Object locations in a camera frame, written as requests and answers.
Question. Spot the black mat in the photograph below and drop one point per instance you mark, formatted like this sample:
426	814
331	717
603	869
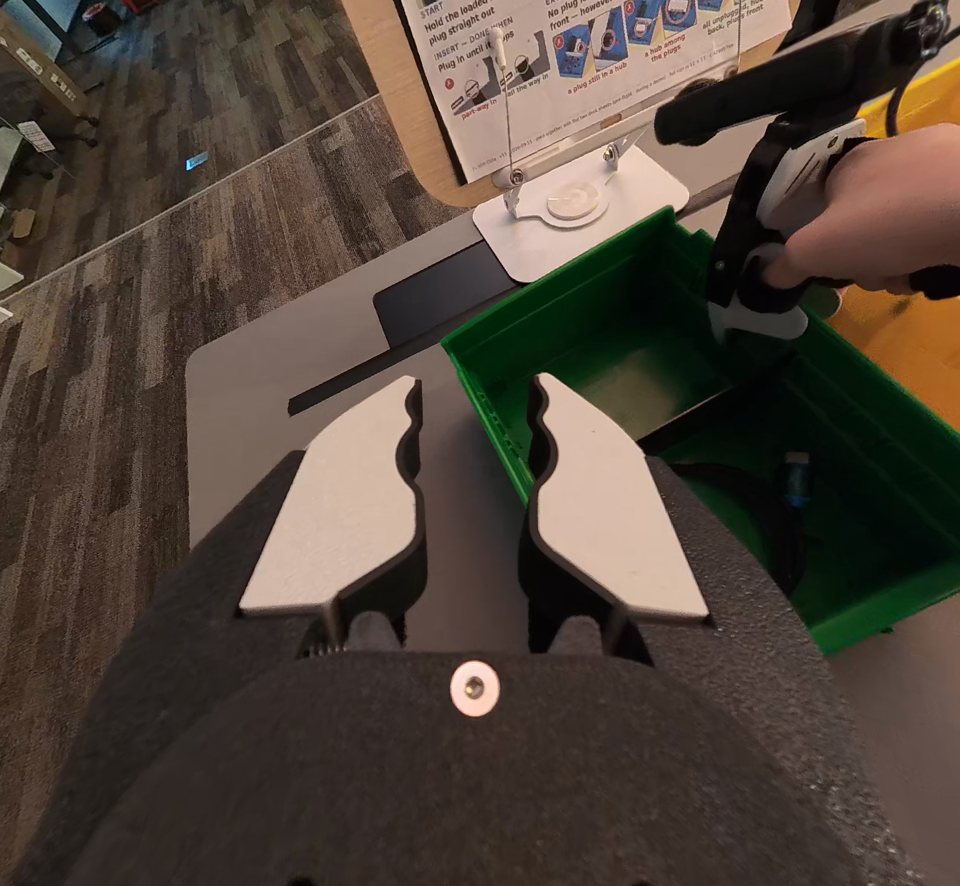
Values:
443	301

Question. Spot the instruction sheet on stand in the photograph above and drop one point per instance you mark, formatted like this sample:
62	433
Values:
390	76

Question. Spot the black flat panel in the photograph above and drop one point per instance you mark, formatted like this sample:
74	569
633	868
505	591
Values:
705	406

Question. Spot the yellow plastic bin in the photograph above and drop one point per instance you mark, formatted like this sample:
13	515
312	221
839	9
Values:
908	346

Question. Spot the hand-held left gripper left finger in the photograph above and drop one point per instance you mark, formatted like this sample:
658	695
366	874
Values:
323	526

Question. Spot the green plastic bin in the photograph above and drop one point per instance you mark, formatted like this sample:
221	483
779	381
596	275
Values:
885	556

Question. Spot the person's right hand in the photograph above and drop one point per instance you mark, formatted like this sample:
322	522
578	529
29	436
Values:
885	211

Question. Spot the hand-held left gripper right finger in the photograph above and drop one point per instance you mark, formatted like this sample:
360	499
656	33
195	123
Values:
623	526

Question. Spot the white stand base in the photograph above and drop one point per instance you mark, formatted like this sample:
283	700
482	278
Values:
578	211

